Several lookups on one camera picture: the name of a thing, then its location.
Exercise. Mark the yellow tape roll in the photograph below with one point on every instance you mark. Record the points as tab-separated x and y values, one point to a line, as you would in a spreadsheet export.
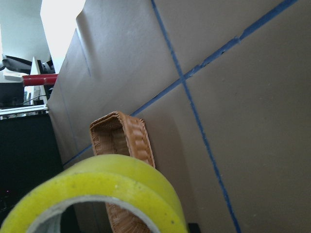
118	179

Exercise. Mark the brown wicker basket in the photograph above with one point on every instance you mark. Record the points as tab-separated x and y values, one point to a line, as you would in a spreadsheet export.
118	133

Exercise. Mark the red cylinder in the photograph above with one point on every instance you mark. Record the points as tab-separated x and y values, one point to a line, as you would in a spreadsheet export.
39	79

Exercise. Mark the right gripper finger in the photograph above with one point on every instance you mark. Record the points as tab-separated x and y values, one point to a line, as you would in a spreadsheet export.
193	228

